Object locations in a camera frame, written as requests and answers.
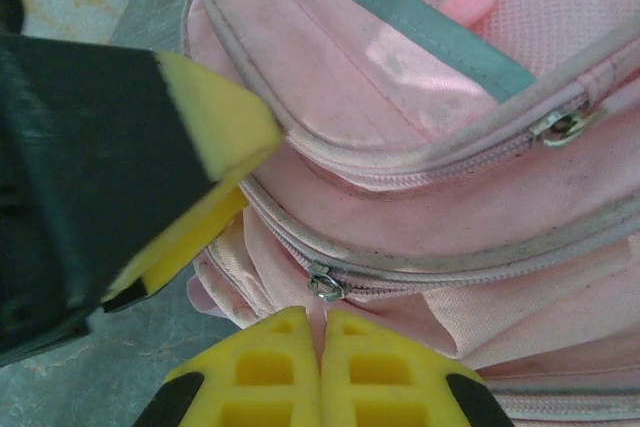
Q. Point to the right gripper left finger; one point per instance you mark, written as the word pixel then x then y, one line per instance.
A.
pixel 250 377

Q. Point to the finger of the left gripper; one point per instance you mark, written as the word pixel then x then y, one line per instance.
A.
pixel 100 162
pixel 185 242

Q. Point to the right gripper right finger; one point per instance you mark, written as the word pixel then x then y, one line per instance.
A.
pixel 395 377

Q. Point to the pink backpack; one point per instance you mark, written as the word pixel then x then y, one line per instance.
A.
pixel 425 172

